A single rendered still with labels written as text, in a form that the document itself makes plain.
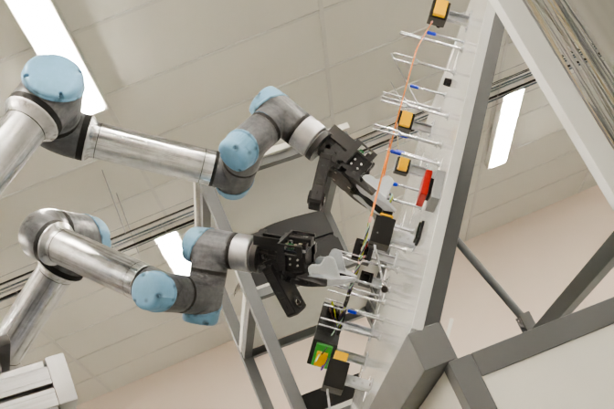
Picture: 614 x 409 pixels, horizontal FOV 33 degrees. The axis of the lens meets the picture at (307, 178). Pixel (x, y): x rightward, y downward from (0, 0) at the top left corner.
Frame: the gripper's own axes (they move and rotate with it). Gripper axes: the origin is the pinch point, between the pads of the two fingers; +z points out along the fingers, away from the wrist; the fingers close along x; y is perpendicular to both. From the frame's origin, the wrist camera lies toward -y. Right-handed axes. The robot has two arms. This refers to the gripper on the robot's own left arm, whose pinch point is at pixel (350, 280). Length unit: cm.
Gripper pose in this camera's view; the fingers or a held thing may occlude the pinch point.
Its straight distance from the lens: 201.1
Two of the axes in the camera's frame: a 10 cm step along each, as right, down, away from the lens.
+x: 3.9, -3.3, 8.6
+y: -0.1, -9.3, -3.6
